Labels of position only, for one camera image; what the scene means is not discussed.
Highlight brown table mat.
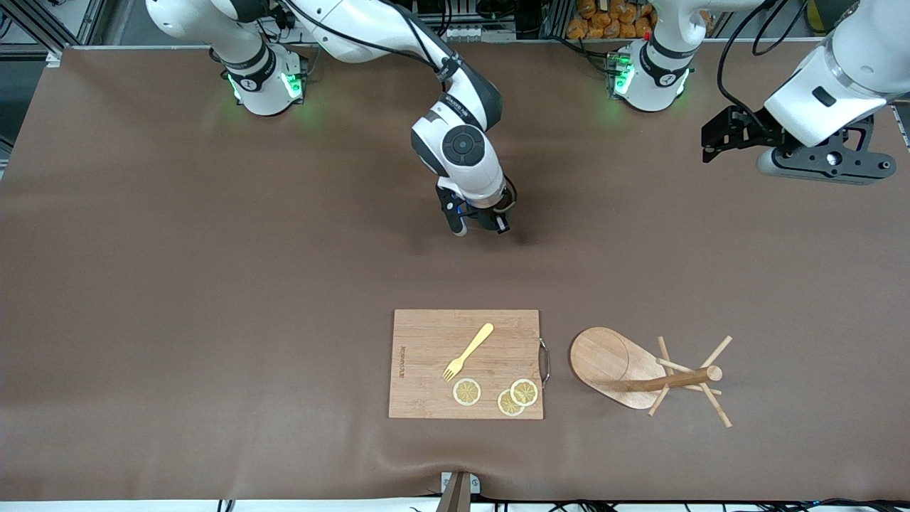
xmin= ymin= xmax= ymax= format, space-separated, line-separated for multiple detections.
xmin=0 ymin=41 xmax=910 ymax=502

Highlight metal camera bracket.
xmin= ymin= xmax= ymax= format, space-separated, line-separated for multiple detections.
xmin=435 ymin=471 xmax=481 ymax=512

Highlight aluminium frame struts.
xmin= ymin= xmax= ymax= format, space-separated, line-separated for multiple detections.
xmin=0 ymin=0 xmax=107 ymax=50

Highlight wooden mug tree rack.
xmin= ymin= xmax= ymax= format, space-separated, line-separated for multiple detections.
xmin=569 ymin=326 xmax=733 ymax=429

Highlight yellow plastic fork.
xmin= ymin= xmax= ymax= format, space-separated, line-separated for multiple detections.
xmin=442 ymin=323 xmax=495 ymax=383

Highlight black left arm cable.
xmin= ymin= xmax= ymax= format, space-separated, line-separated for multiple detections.
xmin=717 ymin=0 xmax=811 ymax=125

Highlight orange snack packets pile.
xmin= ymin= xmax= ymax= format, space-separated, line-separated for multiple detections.
xmin=567 ymin=0 xmax=656 ymax=41

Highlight bamboo cutting board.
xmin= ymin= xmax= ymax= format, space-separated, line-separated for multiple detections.
xmin=389 ymin=309 xmax=552 ymax=420

